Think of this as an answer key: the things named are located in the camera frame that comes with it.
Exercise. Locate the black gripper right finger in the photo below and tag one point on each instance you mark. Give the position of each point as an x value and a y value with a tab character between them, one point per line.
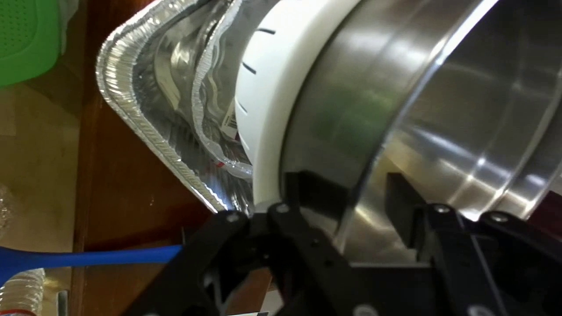
467	265

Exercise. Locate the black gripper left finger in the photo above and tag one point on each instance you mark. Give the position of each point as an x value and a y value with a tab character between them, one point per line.
316	265

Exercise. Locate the silver metal bowl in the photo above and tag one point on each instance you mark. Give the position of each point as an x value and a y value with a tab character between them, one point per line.
444	107

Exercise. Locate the aluminium foil tray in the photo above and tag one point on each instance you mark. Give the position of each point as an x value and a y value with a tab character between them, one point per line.
163	89

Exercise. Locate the clear water bottle white cap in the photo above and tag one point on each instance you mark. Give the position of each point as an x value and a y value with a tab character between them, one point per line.
19	296

